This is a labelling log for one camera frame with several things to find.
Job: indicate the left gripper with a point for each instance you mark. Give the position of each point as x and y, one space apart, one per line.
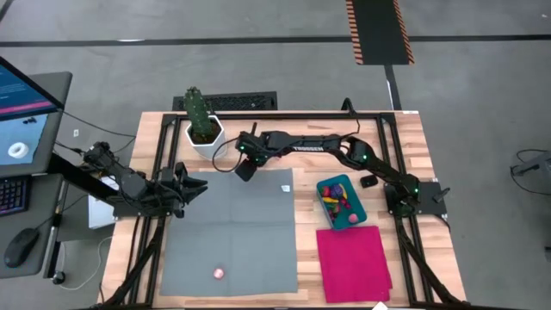
172 189

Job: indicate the teal plastic tupperware container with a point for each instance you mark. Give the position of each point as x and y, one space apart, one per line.
360 206

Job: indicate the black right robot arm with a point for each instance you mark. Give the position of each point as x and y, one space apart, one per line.
310 144

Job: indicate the black aluminium table frame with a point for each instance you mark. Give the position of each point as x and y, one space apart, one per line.
280 116

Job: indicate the yellow toy banana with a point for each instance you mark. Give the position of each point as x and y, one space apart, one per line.
330 200

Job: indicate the small white paper tag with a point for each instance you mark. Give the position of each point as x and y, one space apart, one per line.
285 188

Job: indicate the grey side desk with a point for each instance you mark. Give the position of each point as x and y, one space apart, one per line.
43 206

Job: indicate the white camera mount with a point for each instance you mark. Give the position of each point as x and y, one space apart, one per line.
380 306

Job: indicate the black backlit keyboard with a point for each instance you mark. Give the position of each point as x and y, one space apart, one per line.
13 196

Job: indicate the pink ball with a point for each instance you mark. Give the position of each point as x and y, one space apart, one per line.
218 273

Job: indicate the purple toy grapes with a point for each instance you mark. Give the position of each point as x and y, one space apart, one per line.
336 190

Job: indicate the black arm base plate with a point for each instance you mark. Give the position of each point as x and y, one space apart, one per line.
430 202
129 212

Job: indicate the black orange-striped floor mat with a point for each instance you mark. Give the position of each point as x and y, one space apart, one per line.
379 32

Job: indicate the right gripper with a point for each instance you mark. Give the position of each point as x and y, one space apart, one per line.
254 148

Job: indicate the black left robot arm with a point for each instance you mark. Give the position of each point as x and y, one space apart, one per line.
129 183

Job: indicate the white hexagonal plant pot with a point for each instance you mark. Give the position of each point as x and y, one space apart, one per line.
213 147

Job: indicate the computer monitor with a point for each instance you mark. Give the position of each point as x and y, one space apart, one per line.
26 99

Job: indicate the large pink toy peach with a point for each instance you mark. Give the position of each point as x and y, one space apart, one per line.
353 218

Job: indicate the magenta cloth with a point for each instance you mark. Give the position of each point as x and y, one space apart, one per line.
353 262

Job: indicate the black computer mouse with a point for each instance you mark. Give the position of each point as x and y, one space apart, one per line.
19 247

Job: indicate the green cactus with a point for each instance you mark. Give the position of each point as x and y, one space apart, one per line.
198 112

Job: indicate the grey cloth mat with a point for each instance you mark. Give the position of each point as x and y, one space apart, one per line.
232 232

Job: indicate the black grille panel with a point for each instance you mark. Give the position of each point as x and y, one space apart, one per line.
224 102

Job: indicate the small yellow toy fruit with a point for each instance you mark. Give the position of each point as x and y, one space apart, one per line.
344 190

